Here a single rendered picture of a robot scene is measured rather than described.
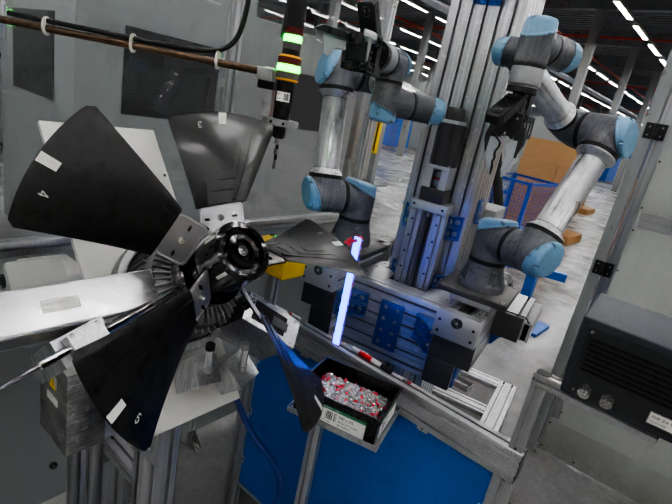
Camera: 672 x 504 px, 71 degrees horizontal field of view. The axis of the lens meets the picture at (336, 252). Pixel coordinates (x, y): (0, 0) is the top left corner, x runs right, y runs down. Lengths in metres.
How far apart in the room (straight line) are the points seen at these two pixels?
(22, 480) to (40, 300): 1.14
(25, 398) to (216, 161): 1.04
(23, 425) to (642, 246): 2.46
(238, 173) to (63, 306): 0.41
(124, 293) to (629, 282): 2.13
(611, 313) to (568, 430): 1.80
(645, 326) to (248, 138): 0.86
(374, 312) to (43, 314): 1.13
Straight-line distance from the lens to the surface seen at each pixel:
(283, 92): 0.94
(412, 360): 1.71
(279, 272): 1.43
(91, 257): 1.09
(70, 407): 1.28
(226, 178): 1.02
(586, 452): 2.82
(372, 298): 1.70
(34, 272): 0.95
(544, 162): 8.92
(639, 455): 2.77
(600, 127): 1.62
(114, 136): 0.89
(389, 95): 1.33
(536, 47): 1.25
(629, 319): 1.04
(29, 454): 1.92
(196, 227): 0.91
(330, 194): 1.63
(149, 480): 1.30
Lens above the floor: 1.51
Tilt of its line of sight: 17 degrees down
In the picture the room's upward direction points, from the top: 11 degrees clockwise
